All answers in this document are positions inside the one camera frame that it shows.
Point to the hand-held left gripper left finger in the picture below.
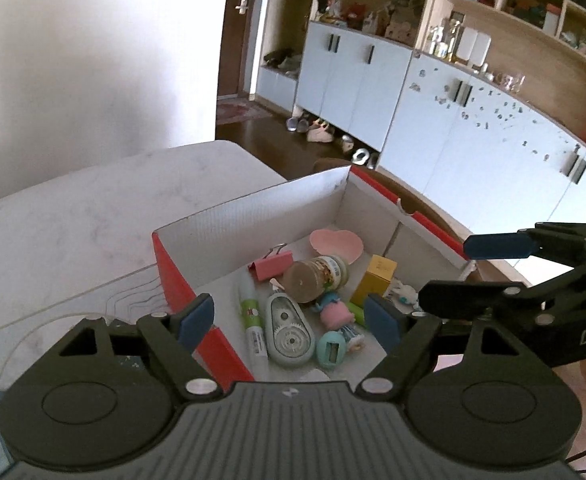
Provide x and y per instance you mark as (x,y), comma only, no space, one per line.
(195,322)

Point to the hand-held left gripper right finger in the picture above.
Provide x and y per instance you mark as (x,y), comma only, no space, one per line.
(385,322)

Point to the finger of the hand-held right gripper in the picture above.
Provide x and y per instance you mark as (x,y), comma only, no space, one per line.
(498,246)
(463,300)

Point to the small yellow box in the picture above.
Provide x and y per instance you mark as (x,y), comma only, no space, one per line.
(378,275)

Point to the pink doll with blue hat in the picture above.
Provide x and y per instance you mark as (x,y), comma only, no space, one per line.
(335,315)

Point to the green and white glue pen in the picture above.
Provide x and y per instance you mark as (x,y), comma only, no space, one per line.
(253,320)

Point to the teal pencil sharpener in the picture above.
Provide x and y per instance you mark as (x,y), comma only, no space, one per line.
(331,352)

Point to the small jar with brown lid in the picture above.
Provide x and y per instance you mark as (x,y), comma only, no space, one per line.
(308,280)

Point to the grey correction tape dispenser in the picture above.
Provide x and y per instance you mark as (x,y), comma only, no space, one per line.
(290,335)

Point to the pink binder clip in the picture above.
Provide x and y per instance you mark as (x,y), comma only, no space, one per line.
(273,265)

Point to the red cardboard box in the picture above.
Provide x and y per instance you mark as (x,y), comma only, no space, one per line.
(253,215)

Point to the patterned glass cup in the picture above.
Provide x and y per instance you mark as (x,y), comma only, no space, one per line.
(512,81)

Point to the white rounded container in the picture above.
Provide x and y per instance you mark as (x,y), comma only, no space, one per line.
(482,50)
(465,45)

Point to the row of shoes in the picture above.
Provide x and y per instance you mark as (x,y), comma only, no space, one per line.
(320,130)

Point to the cluster of clear bottles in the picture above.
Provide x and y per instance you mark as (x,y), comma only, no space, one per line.
(445,37)

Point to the red patterned rug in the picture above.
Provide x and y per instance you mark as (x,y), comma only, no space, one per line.
(243,111)

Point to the colourful cubby shelf toys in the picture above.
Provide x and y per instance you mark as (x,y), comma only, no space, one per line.
(523,7)

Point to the row of shelf ornaments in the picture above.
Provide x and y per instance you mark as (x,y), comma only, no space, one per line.
(373,15)

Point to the pile of dark shoes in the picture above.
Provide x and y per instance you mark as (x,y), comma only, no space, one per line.
(280,62)

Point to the dark brown door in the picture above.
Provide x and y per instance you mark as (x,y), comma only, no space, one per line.
(233,50)

